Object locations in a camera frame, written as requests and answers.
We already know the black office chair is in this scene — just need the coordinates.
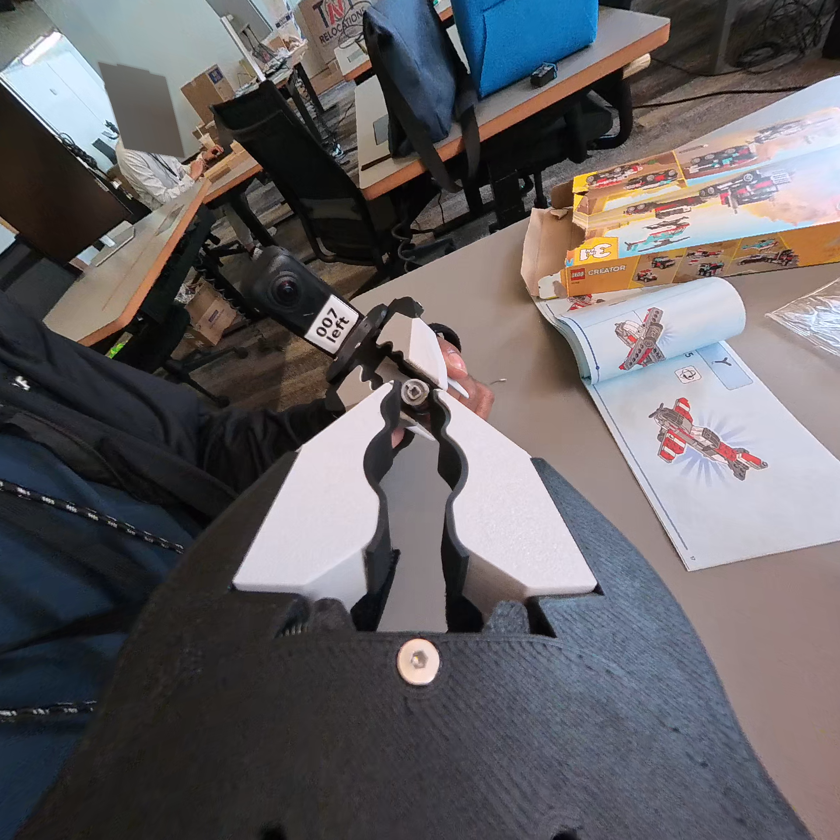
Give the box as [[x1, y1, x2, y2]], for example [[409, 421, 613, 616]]
[[210, 79, 454, 290]]

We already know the clear plastic bag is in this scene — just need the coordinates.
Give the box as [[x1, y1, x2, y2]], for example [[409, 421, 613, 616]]
[[766, 279, 840, 358]]

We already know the grey desk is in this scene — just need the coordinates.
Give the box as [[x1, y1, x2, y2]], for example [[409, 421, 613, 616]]
[[348, 75, 840, 840]]

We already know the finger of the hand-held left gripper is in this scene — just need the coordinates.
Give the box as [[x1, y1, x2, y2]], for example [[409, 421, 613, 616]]
[[384, 315, 452, 395], [326, 354, 403, 414]]

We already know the printed cardboard box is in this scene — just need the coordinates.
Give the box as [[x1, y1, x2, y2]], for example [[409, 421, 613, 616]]
[[295, 0, 371, 63]]

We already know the navy shoulder bag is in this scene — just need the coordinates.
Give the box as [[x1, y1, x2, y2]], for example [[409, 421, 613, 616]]
[[362, 0, 480, 194]]

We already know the person in dark blue jacket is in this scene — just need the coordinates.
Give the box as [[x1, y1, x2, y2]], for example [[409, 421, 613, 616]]
[[0, 289, 303, 840]]

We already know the person's left forearm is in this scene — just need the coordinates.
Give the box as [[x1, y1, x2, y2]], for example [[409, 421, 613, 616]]
[[197, 397, 342, 493]]

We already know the yellow toy brick box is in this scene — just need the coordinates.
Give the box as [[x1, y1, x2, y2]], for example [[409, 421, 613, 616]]
[[521, 108, 840, 299]]

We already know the grey table with wooden edge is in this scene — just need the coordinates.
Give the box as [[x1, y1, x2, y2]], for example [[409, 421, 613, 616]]
[[354, 7, 672, 277]]

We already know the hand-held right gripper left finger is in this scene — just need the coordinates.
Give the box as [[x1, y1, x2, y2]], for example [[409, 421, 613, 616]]
[[233, 382, 403, 603]]

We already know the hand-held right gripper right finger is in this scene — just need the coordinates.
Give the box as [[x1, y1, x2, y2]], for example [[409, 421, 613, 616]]
[[428, 388, 599, 603]]

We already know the person's left hand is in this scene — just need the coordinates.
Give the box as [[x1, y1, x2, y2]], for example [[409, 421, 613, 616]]
[[443, 341, 494, 421]]

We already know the blue felt tote bag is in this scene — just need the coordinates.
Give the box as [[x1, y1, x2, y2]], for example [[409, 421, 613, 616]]
[[449, 0, 599, 99]]

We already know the pale blue instruction booklet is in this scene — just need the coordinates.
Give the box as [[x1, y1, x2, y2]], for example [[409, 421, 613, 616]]
[[535, 276, 840, 572]]

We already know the black computer monitor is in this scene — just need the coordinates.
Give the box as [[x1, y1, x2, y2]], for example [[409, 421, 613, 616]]
[[0, 85, 152, 263]]

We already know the wooden top office table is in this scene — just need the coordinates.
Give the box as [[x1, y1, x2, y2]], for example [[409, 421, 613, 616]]
[[42, 147, 263, 349]]

